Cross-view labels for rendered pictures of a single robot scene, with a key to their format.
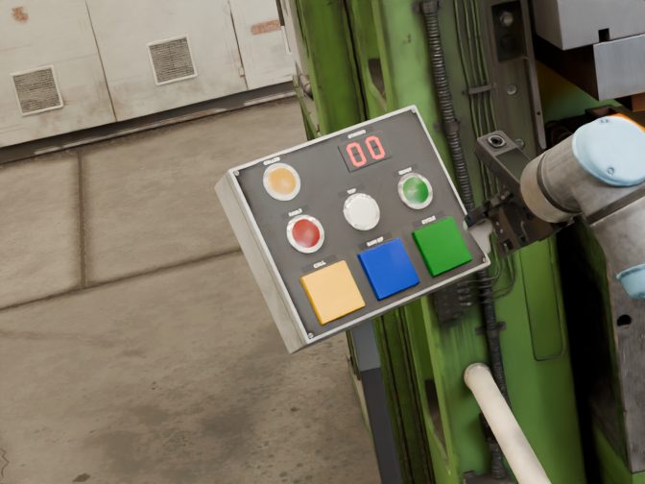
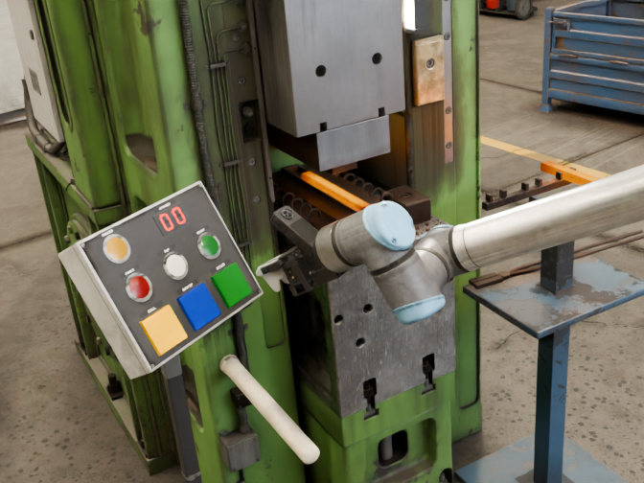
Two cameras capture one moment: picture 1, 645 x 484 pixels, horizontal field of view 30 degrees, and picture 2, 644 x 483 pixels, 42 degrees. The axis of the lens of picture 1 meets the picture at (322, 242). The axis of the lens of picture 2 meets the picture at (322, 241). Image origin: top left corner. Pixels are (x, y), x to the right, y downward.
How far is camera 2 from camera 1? 0.40 m
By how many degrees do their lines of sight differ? 24
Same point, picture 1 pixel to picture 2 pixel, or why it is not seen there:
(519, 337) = (257, 333)
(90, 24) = not seen: outside the picture
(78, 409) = not seen: outside the picture
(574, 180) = (365, 246)
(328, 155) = (147, 224)
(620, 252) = (399, 294)
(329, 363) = (59, 347)
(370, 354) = (174, 366)
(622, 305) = (337, 309)
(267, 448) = (26, 422)
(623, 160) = (400, 232)
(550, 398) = (276, 372)
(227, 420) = not seen: outside the picture
